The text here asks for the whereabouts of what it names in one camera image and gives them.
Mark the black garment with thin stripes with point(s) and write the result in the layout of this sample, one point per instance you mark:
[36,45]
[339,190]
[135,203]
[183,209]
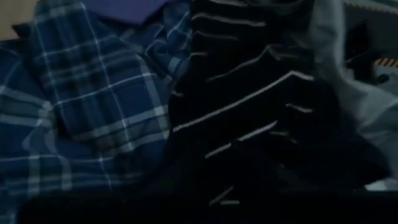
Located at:
[255,130]

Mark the blue plaid shirt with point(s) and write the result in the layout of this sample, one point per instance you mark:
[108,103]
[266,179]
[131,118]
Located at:
[93,102]

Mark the grey knit sweatshirt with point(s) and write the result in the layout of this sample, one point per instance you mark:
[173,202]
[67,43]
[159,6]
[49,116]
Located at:
[370,105]

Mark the purple garment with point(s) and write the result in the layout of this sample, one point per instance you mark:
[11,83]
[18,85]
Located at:
[124,9]

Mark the black device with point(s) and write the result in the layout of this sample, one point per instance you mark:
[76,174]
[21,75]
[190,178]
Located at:
[357,49]

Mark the yellow black hazard tape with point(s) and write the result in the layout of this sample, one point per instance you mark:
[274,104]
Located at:
[386,62]

